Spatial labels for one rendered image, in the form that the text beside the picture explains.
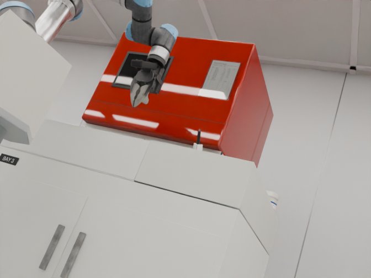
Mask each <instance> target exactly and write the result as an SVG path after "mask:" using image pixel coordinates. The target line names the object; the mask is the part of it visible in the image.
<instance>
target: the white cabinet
mask: <svg viewBox="0 0 371 278"><path fill-rule="evenodd" d="M268 260H269V255H268V254H267V252H266V251H265V249H264V248H263V246H262V245H261V243H260V242H259V240H258V238H257V237H256V235H255V234H254V232H253V231H252V230H251V228H250V226H249V225H248V223H247V222H246V220H245V219H244V217H243V215H242V214H241V212H240V211H239V210H237V209H234V208H230V207H226V206H222V205H218V204H214V203H212V202H207V201H204V200H199V199H196V198H193V197H189V196H185V195H181V194H177V193H173V192H170V191H167V190H162V189H159V188H155V187H152V186H148V185H144V184H140V183H136V182H133V181H129V180H125V179H122V178H118V177H114V176H111V175H107V174H103V173H99V172H95V171H92V170H89V169H84V168H81V167H77V166H74V165H70V164H66V163H62V162H58V161H54V160H52V159H47V158H44V157H39V156H36V155H33V154H29V153H25V152H21V151H17V150H14V149H10V148H7V147H2V146H0V278H264V274H265V271H266V267H267V264H268Z"/></svg>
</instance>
